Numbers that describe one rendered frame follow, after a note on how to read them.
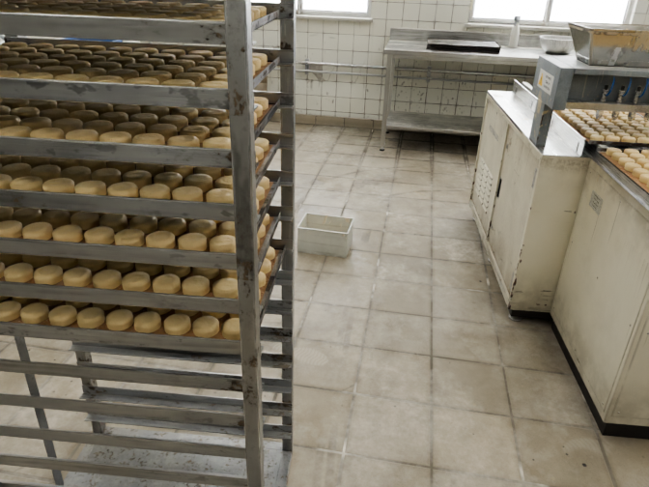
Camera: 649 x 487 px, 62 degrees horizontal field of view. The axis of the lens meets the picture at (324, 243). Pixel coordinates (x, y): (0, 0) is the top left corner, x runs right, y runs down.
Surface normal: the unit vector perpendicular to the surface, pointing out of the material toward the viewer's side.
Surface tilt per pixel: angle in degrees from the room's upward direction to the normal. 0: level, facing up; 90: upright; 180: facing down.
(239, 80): 90
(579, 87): 90
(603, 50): 115
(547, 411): 0
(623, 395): 90
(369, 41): 90
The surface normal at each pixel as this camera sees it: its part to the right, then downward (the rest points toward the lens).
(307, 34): -0.18, 0.44
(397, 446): 0.04, -0.89
